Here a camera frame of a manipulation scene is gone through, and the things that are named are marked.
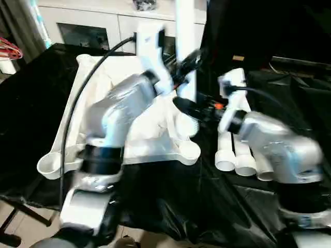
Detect red clothes hangers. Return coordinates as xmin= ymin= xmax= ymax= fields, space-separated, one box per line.
xmin=0 ymin=37 xmax=24 ymax=59

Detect white glass-door cabinet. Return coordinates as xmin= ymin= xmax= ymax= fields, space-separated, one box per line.
xmin=37 ymin=0 xmax=207 ymax=56

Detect white plastic container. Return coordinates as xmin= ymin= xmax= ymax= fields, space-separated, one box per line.
xmin=0 ymin=58 xmax=18 ymax=75

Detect grey robot foot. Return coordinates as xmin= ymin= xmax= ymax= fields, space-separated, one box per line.
xmin=113 ymin=236 xmax=138 ymax=248

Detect black metal table frame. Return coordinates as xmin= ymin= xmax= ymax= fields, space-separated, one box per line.
xmin=0 ymin=195 xmax=52 ymax=247

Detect black television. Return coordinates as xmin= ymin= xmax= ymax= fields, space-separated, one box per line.
xmin=271 ymin=55 xmax=331 ymax=72

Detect white teal patterned curtain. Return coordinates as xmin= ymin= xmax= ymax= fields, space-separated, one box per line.
xmin=36 ymin=0 xmax=54 ymax=50

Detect white plastic table top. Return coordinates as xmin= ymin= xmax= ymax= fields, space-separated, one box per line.
xmin=36 ymin=53 xmax=202 ymax=180

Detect grey curtain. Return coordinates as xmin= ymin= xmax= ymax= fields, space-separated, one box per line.
xmin=0 ymin=0 xmax=46 ymax=52

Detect black glossy mat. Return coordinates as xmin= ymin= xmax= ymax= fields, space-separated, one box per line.
xmin=0 ymin=42 xmax=331 ymax=248

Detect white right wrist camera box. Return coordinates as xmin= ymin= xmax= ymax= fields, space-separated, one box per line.
xmin=217 ymin=68 xmax=249 ymax=134

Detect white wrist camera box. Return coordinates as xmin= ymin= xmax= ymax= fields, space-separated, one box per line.
xmin=217 ymin=68 xmax=249 ymax=134
xmin=136 ymin=22 xmax=174 ymax=95

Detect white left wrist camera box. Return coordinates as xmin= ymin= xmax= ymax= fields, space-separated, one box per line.
xmin=136 ymin=22 xmax=174 ymax=95

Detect white plastic table leg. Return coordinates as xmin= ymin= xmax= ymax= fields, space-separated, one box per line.
xmin=256 ymin=154 xmax=275 ymax=181
xmin=234 ymin=139 xmax=257 ymax=177
xmin=173 ymin=0 xmax=200 ymax=139
xmin=215 ymin=130 xmax=236 ymax=172

